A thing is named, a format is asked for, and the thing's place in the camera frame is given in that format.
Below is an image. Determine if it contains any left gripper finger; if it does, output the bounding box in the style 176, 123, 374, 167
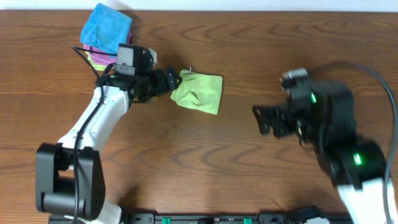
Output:
168, 77, 182, 91
166, 67, 180, 84

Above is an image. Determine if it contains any green microfiber cloth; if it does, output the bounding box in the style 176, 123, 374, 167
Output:
170, 70, 223, 115

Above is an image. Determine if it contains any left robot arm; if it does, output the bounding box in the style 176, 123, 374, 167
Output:
35, 67, 182, 223

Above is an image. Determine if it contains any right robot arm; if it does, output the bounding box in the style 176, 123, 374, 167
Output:
252, 81, 397, 223

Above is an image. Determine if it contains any purple folded cloth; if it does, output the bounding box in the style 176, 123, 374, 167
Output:
83, 44, 117, 65

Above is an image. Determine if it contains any light green folded cloth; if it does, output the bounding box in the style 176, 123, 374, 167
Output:
85, 52, 108, 71

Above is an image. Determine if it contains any blue folded cloth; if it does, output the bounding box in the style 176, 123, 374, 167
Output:
80, 3, 132, 57

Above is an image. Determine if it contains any left black cable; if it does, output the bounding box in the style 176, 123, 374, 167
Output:
70, 45, 119, 224

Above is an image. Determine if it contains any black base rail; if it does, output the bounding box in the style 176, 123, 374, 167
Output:
48, 213, 352, 224

